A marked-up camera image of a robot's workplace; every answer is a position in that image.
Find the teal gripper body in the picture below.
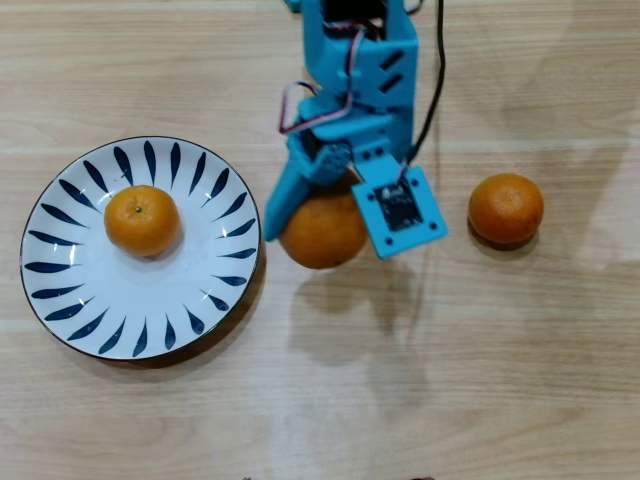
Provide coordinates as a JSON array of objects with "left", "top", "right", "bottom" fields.
[{"left": 297, "top": 92, "right": 417, "bottom": 165}]

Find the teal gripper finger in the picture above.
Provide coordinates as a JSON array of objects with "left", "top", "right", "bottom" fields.
[{"left": 263, "top": 132, "right": 355, "bottom": 243}]

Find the large oval orange fruit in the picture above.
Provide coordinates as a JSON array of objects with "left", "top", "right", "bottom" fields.
[{"left": 278, "top": 169, "right": 372, "bottom": 271}]

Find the small light orange mandarin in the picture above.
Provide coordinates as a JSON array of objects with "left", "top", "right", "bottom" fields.
[{"left": 103, "top": 184, "right": 182, "bottom": 258}]

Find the small deep orange mandarin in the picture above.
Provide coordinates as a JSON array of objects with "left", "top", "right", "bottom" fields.
[{"left": 467, "top": 173, "right": 545, "bottom": 246}]

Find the white plate blue leaf pattern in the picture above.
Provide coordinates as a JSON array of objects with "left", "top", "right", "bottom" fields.
[{"left": 19, "top": 136, "right": 263, "bottom": 362}]

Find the red white servo wire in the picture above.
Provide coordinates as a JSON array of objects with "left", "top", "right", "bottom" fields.
[{"left": 277, "top": 27, "right": 369, "bottom": 136}]

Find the black camera cable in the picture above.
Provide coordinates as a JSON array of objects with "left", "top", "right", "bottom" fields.
[{"left": 398, "top": 0, "right": 447, "bottom": 184}]

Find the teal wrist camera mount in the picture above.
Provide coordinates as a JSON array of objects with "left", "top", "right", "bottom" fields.
[{"left": 350, "top": 155, "right": 449, "bottom": 262}]

